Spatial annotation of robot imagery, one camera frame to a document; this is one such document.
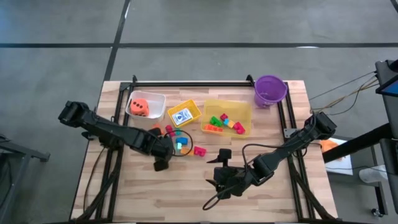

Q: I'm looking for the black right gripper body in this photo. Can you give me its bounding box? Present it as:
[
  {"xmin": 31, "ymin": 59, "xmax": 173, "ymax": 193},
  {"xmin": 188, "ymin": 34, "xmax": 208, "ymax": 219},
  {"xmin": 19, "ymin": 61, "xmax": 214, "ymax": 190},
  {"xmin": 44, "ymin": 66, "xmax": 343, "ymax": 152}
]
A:
[{"xmin": 213, "ymin": 166, "xmax": 253, "ymax": 198}]

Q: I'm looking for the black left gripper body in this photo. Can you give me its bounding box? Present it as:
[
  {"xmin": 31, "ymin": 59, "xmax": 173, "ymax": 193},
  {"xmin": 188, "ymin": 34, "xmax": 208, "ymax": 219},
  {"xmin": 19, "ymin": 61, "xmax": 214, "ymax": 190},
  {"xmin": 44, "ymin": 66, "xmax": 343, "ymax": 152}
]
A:
[{"xmin": 144, "ymin": 129, "xmax": 175, "ymax": 162}]

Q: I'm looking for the orange long toy block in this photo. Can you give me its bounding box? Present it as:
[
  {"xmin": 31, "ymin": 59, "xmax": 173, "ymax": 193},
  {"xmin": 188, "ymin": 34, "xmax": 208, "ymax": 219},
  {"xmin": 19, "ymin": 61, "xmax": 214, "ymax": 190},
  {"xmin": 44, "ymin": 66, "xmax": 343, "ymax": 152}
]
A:
[{"xmin": 203, "ymin": 123, "xmax": 224, "ymax": 133}]

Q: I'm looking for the blue playing card box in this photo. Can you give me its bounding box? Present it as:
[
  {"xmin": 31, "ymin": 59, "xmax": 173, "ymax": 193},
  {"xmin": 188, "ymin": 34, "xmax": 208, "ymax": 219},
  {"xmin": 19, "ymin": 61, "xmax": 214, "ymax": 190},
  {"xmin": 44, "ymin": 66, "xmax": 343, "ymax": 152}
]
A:
[{"xmin": 171, "ymin": 108, "xmax": 193, "ymax": 125}]

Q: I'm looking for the green stepped toy block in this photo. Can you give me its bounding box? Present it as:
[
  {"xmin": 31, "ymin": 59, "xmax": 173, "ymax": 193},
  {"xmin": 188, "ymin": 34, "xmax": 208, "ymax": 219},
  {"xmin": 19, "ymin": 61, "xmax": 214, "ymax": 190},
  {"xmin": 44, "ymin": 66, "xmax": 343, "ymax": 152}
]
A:
[{"xmin": 209, "ymin": 115, "xmax": 223, "ymax": 128}]

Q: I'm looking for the red stepped toy block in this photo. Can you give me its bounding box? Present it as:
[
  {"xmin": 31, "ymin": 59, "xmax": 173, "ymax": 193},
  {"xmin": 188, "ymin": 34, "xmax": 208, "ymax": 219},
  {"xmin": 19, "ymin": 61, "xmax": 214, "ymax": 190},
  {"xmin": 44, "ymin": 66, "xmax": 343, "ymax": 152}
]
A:
[{"xmin": 233, "ymin": 121, "xmax": 246, "ymax": 135}]

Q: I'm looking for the orange foam die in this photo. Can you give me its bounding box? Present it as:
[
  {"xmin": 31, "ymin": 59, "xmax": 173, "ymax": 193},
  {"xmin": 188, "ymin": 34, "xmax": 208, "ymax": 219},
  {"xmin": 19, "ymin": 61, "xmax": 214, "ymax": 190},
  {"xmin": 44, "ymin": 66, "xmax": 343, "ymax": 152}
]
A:
[{"xmin": 129, "ymin": 98, "xmax": 150, "ymax": 118}]

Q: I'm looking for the white plastic bin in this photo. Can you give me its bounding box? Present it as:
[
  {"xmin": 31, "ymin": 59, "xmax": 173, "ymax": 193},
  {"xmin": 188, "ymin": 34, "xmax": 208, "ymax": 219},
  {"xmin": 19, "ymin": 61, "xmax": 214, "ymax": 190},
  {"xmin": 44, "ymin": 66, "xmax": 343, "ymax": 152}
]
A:
[{"xmin": 125, "ymin": 90, "xmax": 167, "ymax": 123}]

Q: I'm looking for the yellow slotted plastic basket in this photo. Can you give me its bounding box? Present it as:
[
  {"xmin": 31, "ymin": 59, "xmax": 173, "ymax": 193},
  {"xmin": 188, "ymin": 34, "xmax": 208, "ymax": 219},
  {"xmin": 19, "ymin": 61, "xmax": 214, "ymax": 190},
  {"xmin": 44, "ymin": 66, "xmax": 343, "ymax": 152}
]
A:
[{"xmin": 167, "ymin": 98, "xmax": 203, "ymax": 128}]

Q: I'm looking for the translucent yellow plastic bin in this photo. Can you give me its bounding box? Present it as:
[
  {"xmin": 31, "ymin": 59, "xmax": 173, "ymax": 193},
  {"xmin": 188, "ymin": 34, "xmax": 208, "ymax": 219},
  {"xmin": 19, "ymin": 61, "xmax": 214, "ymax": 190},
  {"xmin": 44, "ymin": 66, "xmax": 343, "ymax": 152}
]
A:
[{"xmin": 200, "ymin": 98, "xmax": 253, "ymax": 139}]

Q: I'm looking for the purple monster face bucket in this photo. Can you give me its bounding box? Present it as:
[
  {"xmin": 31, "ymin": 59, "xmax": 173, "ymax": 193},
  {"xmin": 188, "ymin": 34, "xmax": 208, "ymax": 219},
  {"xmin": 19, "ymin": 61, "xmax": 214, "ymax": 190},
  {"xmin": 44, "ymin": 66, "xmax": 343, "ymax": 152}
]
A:
[{"xmin": 254, "ymin": 74, "xmax": 289, "ymax": 109}]

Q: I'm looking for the orange object on side table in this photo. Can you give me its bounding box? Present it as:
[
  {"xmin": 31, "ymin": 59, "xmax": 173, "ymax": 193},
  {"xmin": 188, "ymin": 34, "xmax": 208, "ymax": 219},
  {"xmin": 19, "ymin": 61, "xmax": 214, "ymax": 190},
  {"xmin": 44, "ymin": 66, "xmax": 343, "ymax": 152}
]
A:
[{"xmin": 320, "ymin": 139, "xmax": 339, "ymax": 154}]

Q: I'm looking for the white side table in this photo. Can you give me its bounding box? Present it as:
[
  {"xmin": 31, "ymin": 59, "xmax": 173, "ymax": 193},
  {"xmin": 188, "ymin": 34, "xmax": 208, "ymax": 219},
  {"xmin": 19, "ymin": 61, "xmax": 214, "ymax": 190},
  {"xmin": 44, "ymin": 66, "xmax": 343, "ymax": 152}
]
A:
[{"xmin": 319, "ymin": 135, "xmax": 354, "ymax": 175}]

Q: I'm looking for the black monitor stand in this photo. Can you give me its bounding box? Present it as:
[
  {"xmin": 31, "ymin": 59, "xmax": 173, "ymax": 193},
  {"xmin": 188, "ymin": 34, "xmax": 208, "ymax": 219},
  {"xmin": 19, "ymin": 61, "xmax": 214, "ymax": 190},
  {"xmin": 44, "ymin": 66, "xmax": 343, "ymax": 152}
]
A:
[{"xmin": 322, "ymin": 58, "xmax": 398, "ymax": 216}]

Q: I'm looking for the white object on floor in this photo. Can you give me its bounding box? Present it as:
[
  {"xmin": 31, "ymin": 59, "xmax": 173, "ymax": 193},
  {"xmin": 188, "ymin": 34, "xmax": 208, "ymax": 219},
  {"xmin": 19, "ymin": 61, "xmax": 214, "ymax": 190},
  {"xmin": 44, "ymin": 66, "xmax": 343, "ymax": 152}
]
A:
[{"xmin": 359, "ymin": 164, "xmax": 389, "ymax": 184}]

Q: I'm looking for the grey metal stand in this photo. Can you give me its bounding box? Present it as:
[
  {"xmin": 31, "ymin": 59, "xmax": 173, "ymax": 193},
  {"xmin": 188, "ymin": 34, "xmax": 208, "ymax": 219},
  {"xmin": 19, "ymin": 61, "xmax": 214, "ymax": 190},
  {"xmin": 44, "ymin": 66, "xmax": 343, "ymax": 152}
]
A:
[{"xmin": 0, "ymin": 133, "xmax": 50, "ymax": 224}]

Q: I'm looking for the blue lit screen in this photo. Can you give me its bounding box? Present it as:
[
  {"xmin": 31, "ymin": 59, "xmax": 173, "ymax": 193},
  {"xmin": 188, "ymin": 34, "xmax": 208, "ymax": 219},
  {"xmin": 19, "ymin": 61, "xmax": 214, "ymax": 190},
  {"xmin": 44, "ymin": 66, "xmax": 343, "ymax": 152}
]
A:
[{"xmin": 375, "ymin": 79, "xmax": 398, "ymax": 96}]

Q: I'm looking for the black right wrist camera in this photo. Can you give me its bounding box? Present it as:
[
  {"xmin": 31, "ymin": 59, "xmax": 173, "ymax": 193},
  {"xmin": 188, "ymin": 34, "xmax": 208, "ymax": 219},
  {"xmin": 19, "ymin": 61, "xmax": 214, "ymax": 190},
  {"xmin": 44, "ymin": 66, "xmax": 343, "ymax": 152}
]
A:
[{"xmin": 218, "ymin": 148, "xmax": 233, "ymax": 167}]

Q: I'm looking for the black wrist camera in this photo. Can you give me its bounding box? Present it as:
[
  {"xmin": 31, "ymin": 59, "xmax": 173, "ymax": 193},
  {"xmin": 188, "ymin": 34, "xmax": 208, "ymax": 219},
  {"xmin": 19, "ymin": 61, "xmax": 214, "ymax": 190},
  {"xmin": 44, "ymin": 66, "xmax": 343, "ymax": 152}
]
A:
[
  {"xmin": 218, "ymin": 148, "xmax": 233, "ymax": 167},
  {"xmin": 153, "ymin": 157, "xmax": 170, "ymax": 172}
]

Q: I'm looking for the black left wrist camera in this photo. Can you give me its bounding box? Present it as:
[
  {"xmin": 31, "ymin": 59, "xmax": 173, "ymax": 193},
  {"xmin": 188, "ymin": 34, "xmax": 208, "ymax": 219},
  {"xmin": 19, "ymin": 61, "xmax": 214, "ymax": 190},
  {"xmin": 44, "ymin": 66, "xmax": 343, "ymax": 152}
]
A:
[{"xmin": 153, "ymin": 157, "xmax": 170, "ymax": 172}]

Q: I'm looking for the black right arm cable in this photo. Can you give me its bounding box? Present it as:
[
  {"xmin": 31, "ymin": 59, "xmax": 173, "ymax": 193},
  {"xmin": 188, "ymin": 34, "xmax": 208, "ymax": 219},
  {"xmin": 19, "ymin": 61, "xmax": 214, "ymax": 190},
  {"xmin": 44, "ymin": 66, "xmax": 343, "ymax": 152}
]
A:
[{"xmin": 202, "ymin": 142, "xmax": 282, "ymax": 212}]

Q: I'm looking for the brown hanging cable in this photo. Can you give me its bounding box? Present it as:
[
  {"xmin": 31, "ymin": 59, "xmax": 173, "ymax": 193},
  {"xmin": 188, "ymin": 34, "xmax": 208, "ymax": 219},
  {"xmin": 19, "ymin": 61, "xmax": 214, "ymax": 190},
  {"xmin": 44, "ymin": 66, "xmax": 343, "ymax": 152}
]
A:
[{"xmin": 82, "ymin": 147, "xmax": 105, "ymax": 215}]

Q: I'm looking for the yellow and black cable bundle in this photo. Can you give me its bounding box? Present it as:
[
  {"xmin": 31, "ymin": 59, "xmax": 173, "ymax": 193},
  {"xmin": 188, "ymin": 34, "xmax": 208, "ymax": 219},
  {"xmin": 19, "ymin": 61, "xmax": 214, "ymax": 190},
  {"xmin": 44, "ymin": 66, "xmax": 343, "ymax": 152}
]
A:
[{"xmin": 309, "ymin": 70, "xmax": 379, "ymax": 116}]

